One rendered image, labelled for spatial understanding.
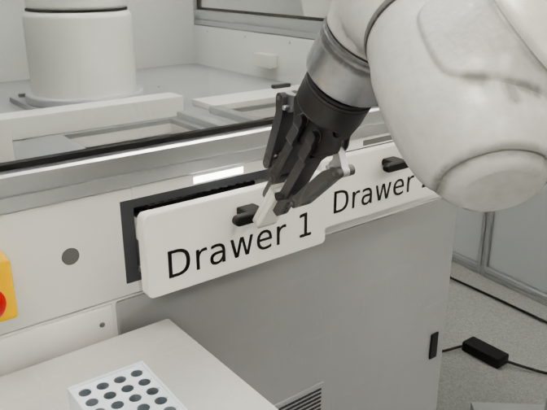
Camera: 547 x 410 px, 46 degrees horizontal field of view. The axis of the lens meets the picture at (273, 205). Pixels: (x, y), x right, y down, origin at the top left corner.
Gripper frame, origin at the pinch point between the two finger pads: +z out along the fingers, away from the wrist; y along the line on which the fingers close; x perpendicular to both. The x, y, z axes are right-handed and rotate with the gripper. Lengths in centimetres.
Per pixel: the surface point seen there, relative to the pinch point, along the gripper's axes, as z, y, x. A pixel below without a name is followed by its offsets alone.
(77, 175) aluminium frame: 3.0, 12.4, 19.7
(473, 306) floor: 114, 1, -146
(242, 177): 7.2, 9.7, -3.8
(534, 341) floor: 98, -22, -142
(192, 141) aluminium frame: 1.9, 13.4, 4.0
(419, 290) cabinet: 33, -8, -45
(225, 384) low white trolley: 9.8, -15.4, 12.2
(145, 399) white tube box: 6.1, -14.4, 22.7
